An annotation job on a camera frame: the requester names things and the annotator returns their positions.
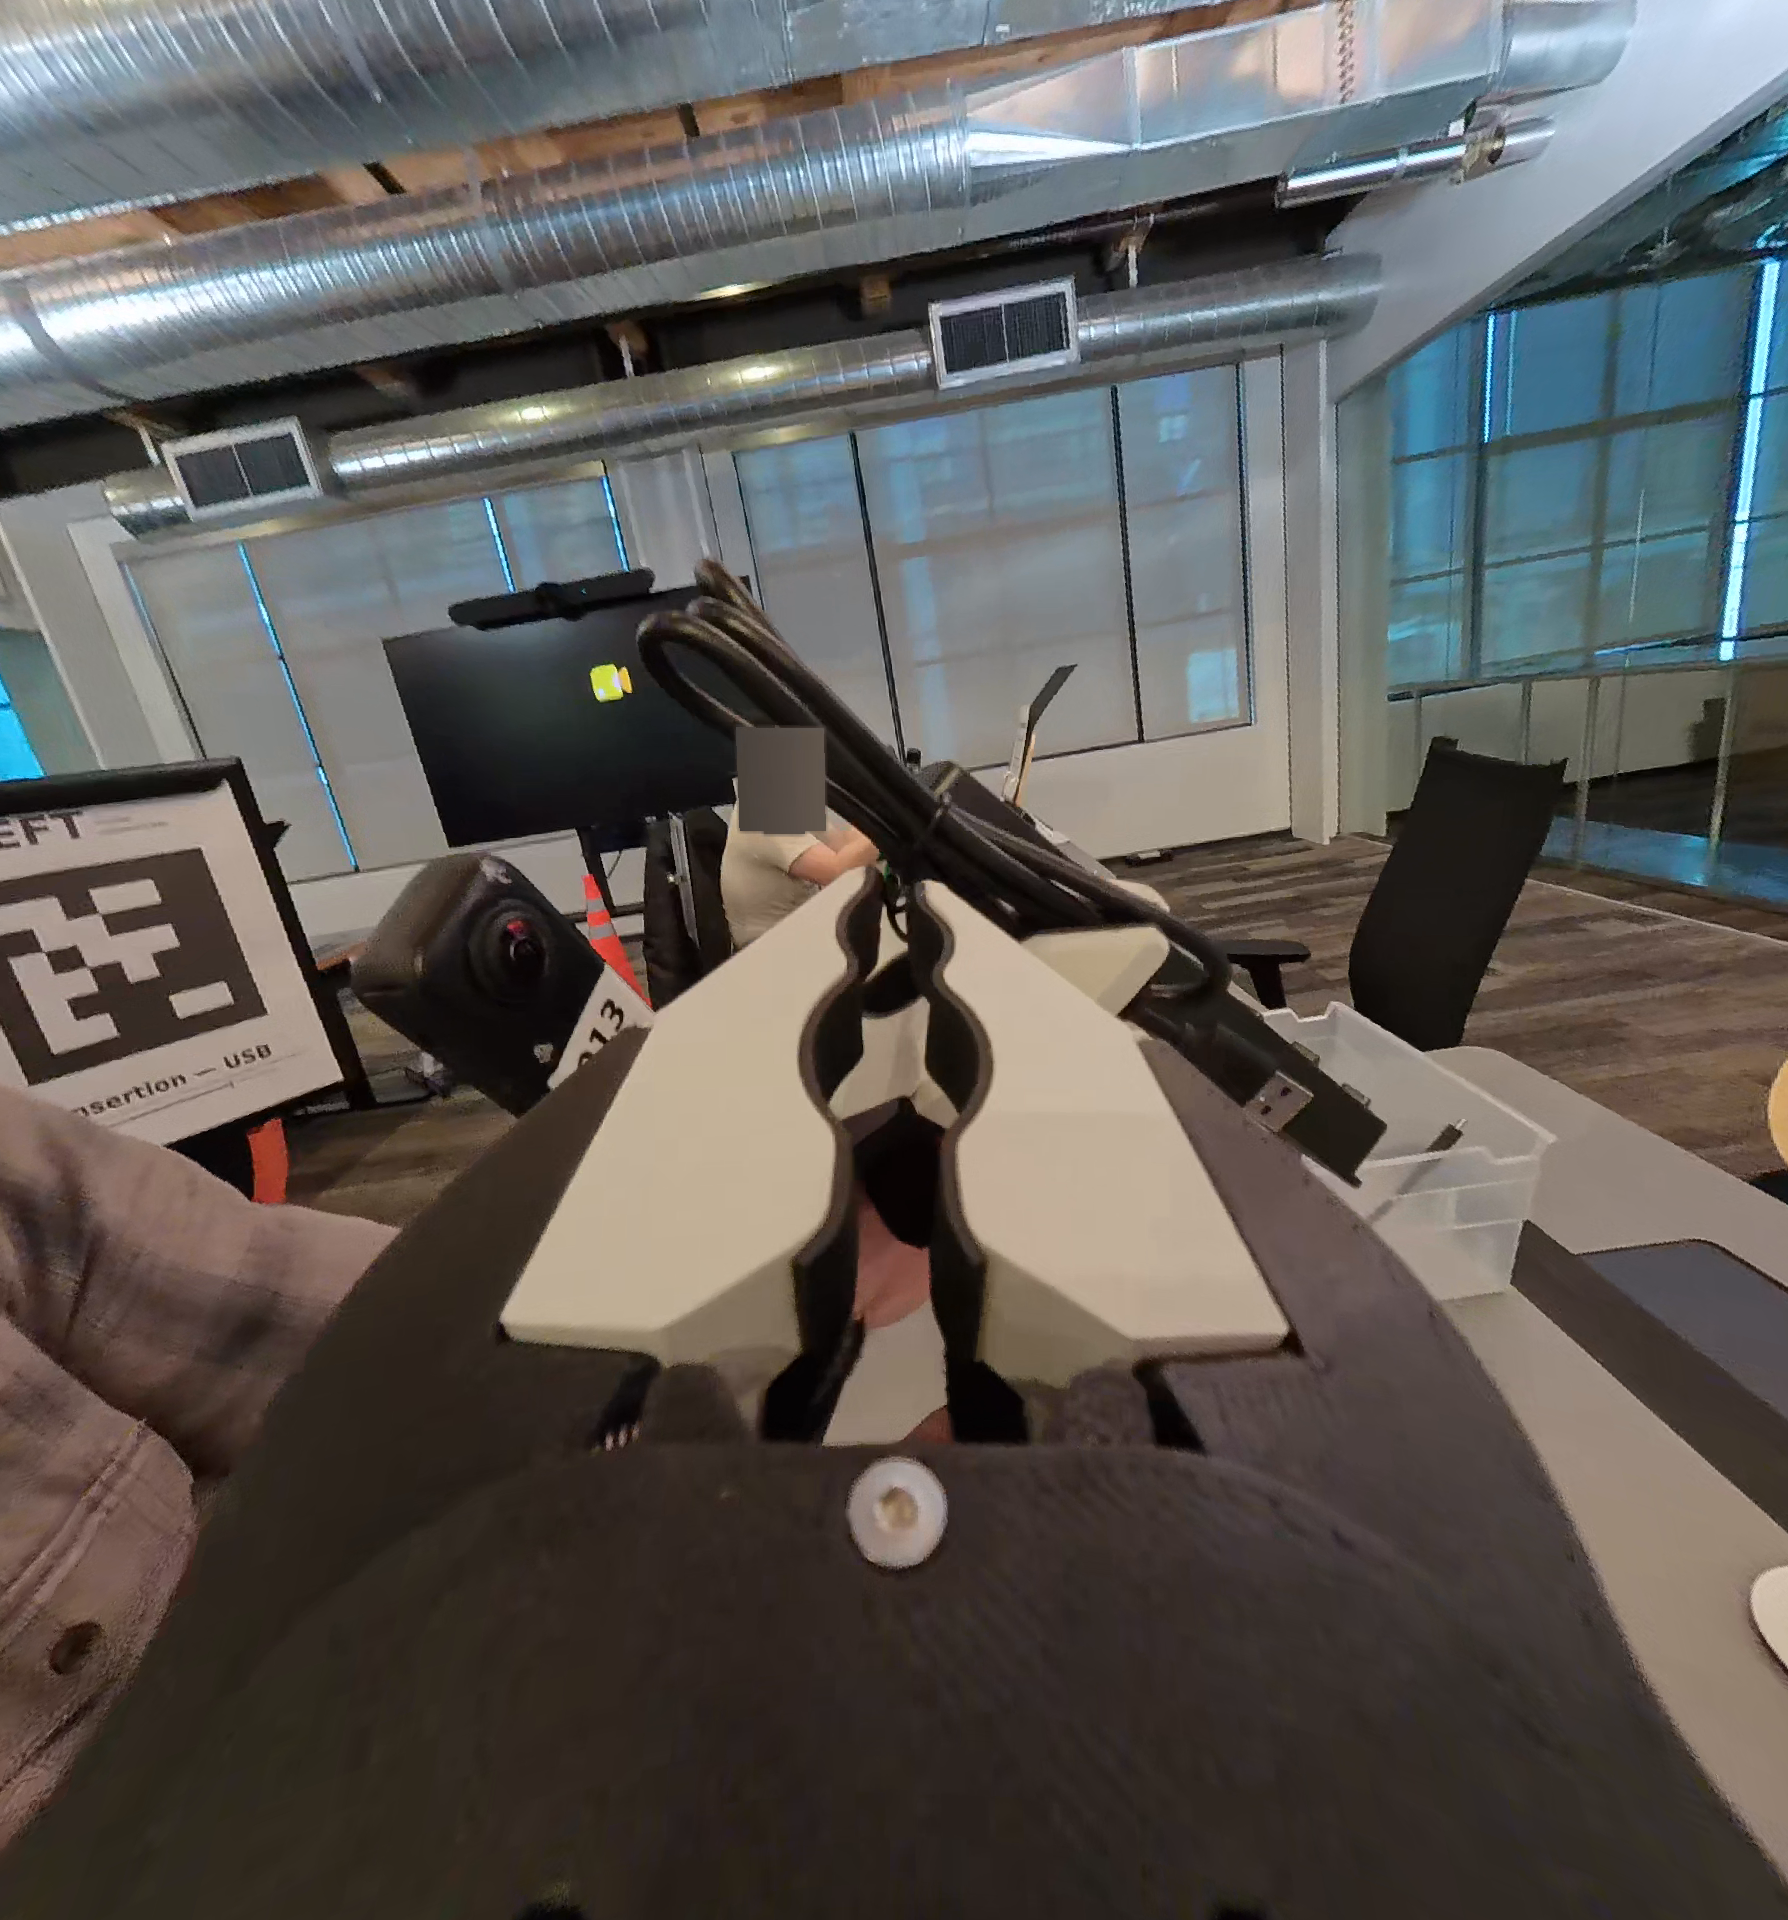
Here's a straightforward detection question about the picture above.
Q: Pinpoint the thin silver vent duct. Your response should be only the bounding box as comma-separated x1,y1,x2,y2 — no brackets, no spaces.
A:
104,251,1383,533

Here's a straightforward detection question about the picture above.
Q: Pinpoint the framed black-white tag sign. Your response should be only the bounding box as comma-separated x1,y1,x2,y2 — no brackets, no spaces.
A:
0,756,375,1147

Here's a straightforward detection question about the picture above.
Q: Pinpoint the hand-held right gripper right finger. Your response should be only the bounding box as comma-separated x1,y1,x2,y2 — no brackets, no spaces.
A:
907,879,1292,1444

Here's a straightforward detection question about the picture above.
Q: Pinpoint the black video bar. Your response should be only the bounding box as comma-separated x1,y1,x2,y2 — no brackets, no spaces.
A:
448,568,659,627

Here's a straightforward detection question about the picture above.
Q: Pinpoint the orange traffic cone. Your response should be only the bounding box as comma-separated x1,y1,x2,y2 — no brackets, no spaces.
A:
576,871,646,1000

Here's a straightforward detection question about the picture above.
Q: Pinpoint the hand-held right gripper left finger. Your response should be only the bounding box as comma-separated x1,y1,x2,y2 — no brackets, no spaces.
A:
499,867,887,1444

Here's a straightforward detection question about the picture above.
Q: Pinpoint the person's left forearm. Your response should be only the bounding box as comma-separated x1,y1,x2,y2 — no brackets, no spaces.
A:
0,1061,399,1898

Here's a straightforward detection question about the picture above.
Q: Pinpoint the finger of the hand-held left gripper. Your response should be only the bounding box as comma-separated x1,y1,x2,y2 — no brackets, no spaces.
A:
831,1009,932,1127
1016,923,1169,1009

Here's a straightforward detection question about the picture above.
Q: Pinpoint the white ceiling vent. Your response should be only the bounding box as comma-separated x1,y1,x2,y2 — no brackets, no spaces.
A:
158,417,328,523
927,277,1082,392

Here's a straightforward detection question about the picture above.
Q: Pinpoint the black multi-port usb hub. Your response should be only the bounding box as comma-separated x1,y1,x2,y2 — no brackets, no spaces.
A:
908,762,1395,1175

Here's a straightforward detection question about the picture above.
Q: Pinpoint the black flat screen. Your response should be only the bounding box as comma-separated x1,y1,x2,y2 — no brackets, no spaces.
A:
381,606,753,849

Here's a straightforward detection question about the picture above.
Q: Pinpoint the black hub cable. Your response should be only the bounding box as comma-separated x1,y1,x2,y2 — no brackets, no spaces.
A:
635,559,1317,1146

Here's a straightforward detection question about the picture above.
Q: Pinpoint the silver spiral air duct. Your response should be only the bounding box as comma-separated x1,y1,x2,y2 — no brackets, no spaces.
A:
0,0,993,242
0,111,973,441

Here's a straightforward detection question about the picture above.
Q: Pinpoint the black office chair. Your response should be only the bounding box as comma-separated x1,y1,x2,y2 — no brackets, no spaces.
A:
1221,738,1571,1051
642,808,734,1009

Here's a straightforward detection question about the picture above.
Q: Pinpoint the clear plastic bin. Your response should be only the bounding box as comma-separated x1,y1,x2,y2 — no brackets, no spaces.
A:
1260,1002,1559,1304

